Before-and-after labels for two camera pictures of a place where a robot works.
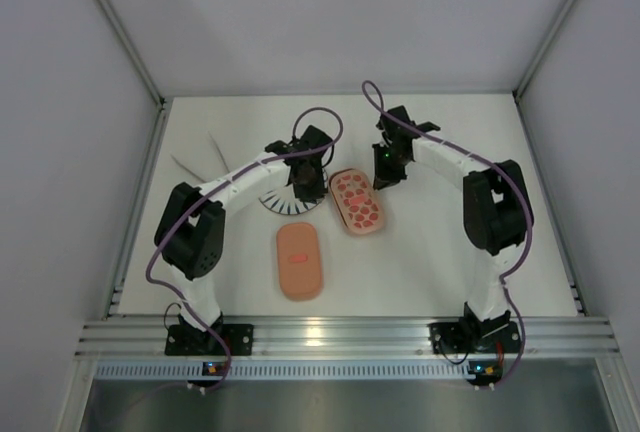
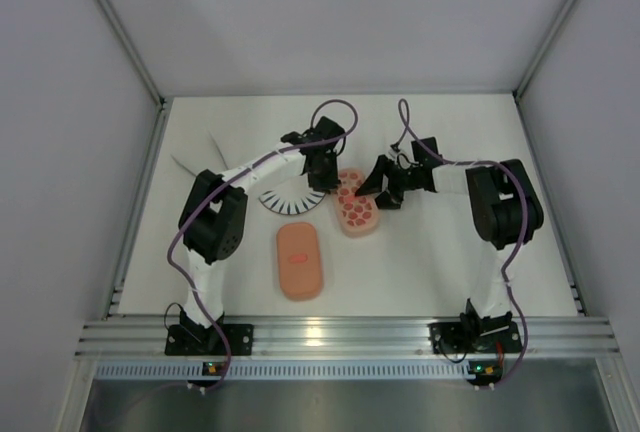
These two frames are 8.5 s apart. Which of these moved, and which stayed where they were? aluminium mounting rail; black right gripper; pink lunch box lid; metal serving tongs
Moved: black right gripper
Stayed: pink lunch box lid; aluminium mounting rail; metal serving tongs
